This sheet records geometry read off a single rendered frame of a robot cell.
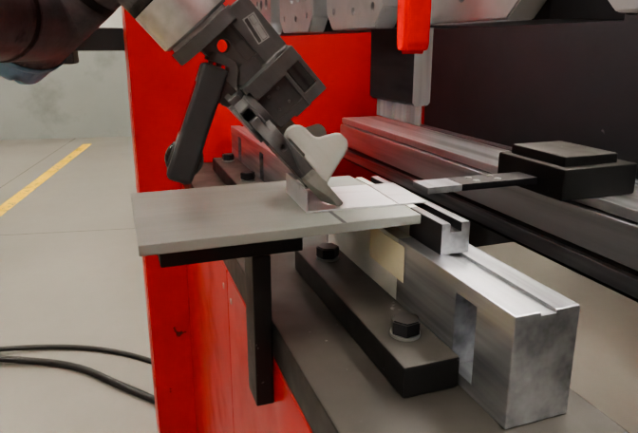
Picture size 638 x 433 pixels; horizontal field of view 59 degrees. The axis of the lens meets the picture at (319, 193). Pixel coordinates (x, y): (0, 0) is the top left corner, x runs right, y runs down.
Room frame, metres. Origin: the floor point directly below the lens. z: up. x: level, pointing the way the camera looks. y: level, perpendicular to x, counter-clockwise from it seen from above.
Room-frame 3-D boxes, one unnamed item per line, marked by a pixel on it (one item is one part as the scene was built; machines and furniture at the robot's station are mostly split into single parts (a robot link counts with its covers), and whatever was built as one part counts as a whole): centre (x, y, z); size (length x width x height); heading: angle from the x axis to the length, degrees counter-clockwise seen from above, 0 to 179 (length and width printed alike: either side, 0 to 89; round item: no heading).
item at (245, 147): (1.13, 0.10, 0.92); 0.50 x 0.06 x 0.10; 20
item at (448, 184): (0.67, -0.24, 1.01); 0.26 x 0.12 x 0.05; 110
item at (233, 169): (1.16, 0.17, 0.89); 0.30 x 0.05 x 0.03; 20
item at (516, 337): (0.56, -0.10, 0.92); 0.39 x 0.06 x 0.10; 20
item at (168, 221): (0.57, 0.05, 1.00); 0.26 x 0.18 x 0.01; 110
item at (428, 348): (0.56, -0.04, 0.89); 0.30 x 0.05 x 0.03; 20
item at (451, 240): (0.59, -0.09, 0.99); 0.20 x 0.03 x 0.03; 20
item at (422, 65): (0.62, -0.09, 1.13); 0.10 x 0.02 x 0.10; 20
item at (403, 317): (0.46, -0.08, 0.91); 0.03 x 0.03 x 0.02
